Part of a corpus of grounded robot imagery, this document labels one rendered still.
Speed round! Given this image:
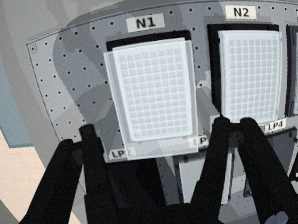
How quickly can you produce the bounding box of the white button panel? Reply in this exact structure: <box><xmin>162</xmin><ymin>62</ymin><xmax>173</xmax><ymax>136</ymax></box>
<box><xmin>225</xmin><ymin>214</ymin><xmax>260</xmax><ymax>224</ymax></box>

